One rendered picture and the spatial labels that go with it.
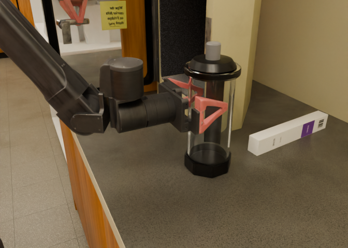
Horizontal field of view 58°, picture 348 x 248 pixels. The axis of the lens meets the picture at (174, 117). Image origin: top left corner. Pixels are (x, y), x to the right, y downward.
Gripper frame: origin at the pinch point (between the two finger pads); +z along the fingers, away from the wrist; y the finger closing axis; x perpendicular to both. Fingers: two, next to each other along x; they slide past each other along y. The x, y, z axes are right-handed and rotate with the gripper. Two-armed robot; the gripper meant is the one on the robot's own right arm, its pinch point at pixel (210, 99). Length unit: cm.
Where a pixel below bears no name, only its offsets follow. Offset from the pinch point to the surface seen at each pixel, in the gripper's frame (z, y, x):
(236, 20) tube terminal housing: 12.8, 10.5, -12.9
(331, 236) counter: 7.5, -26.5, 16.0
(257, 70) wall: 50, 43, 12
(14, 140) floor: -50, 220, 108
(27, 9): -9, 512, 34
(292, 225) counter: 3.6, -21.9, 15.9
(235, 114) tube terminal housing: 15.0, 10.7, 10.8
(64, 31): -21.2, 36.7, -9.0
